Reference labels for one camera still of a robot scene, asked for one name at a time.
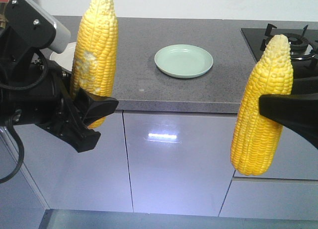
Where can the black gas stove top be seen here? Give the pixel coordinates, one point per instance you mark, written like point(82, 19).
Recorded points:
point(297, 45)

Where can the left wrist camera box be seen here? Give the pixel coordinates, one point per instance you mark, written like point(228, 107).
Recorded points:
point(36, 26)

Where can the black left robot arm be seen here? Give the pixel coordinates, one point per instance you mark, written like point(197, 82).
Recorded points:
point(33, 90)

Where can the corn cob pale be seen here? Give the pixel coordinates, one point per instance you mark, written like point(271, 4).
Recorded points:
point(94, 63)

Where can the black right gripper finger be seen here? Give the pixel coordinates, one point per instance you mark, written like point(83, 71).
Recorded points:
point(308, 85)
point(299, 113)

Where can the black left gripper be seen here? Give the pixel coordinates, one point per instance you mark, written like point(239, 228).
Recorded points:
point(69, 125)

